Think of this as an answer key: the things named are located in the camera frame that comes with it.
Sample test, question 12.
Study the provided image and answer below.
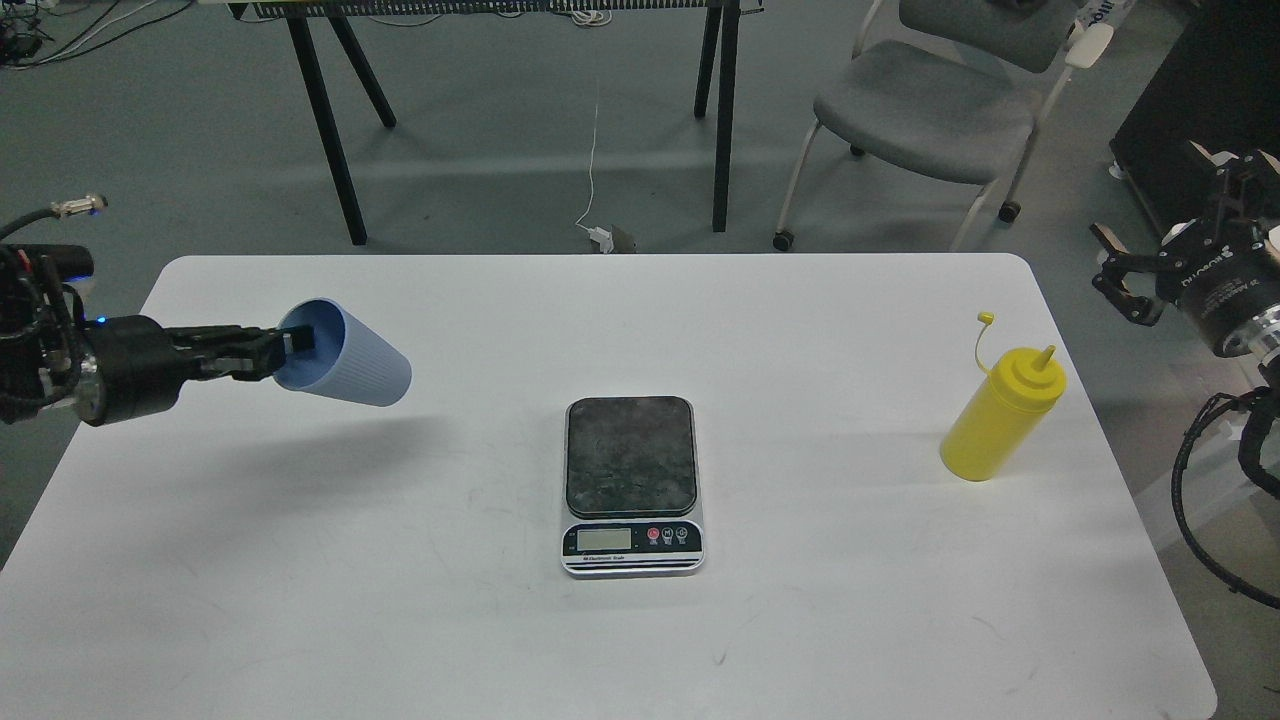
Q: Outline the black leg background table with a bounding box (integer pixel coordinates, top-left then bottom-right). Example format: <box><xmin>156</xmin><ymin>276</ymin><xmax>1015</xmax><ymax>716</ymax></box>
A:
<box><xmin>228</xmin><ymin>0</ymin><xmax>765</xmax><ymax>247</ymax></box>

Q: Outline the grey office chair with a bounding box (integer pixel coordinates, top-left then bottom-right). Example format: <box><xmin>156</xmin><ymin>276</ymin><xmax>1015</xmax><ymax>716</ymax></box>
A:
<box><xmin>772</xmin><ymin>1</ymin><xmax>1115</xmax><ymax>251</ymax></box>

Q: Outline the yellow squeeze seasoning bottle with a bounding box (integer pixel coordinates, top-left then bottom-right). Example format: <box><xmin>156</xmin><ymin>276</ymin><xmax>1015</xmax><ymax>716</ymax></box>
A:
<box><xmin>940</xmin><ymin>311</ymin><xmax>1068</xmax><ymax>482</ymax></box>

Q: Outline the black cabinet right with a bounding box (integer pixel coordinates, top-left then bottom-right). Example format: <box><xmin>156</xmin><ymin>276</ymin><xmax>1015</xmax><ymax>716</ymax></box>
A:
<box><xmin>1108</xmin><ymin>1</ymin><xmax>1279</xmax><ymax>232</ymax></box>

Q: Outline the blue ribbed plastic cup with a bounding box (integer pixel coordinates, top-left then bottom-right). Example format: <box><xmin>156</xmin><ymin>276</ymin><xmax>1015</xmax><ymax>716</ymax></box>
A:
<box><xmin>273</xmin><ymin>299</ymin><xmax>413</xmax><ymax>407</ymax></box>

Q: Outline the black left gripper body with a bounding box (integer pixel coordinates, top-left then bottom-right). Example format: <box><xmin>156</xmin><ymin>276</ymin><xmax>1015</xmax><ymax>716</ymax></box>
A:
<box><xmin>76</xmin><ymin>315</ymin><xmax>191</xmax><ymax>427</ymax></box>

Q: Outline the white hanging cable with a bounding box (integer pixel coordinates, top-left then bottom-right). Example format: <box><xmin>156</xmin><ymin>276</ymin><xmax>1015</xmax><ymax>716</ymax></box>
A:
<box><xmin>576</xmin><ymin>78</ymin><xmax>602</xmax><ymax>233</ymax></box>

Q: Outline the floor cables top left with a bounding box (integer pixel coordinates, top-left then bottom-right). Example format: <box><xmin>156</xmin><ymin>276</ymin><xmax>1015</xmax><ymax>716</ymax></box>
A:
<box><xmin>0</xmin><ymin>0</ymin><xmax>191</xmax><ymax>69</ymax></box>

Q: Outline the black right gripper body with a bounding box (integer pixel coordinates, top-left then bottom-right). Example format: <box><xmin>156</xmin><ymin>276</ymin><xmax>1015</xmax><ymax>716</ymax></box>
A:
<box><xmin>1157</xmin><ymin>219</ymin><xmax>1279</xmax><ymax>359</ymax></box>

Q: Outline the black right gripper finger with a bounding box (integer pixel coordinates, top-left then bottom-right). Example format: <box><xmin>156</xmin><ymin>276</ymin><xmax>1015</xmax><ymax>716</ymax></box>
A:
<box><xmin>1181</xmin><ymin>141</ymin><xmax>1277</xmax><ymax>251</ymax></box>
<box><xmin>1088</xmin><ymin>222</ymin><xmax>1176</xmax><ymax>328</ymax></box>

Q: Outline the digital kitchen scale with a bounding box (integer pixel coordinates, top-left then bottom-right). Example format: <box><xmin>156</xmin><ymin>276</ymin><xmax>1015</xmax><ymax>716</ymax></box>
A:
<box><xmin>559</xmin><ymin>395</ymin><xmax>707</xmax><ymax>579</ymax></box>

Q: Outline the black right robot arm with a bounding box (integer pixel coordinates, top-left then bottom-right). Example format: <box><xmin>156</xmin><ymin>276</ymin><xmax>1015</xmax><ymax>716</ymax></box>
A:
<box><xmin>1091</xmin><ymin>141</ymin><xmax>1279</xmax><ymax>609</ymax></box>

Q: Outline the white power plug adapter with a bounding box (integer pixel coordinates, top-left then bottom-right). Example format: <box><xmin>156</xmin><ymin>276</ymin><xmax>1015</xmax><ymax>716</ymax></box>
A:
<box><xmin>586</xmin><ymin>225</ymin><xmax>637</xmax><ymax>254</ymax></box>

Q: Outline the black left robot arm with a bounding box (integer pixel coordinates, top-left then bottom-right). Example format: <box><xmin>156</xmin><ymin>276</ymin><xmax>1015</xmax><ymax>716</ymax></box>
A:
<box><xmin>1</xmin><ymin>193</ymin><xmax>317</xmax><ymax>427</ymax></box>

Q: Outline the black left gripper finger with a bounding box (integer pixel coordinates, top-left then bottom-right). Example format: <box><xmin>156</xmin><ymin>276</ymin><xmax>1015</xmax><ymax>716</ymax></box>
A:
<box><xmin>178</xmin><ymin>350</ymin><xmax>285</xmax><ymax>382</ymax></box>
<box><xmin>165</xmin><ymin>325</ymin><xmax>314</xmax><ymax>356</ymax></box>

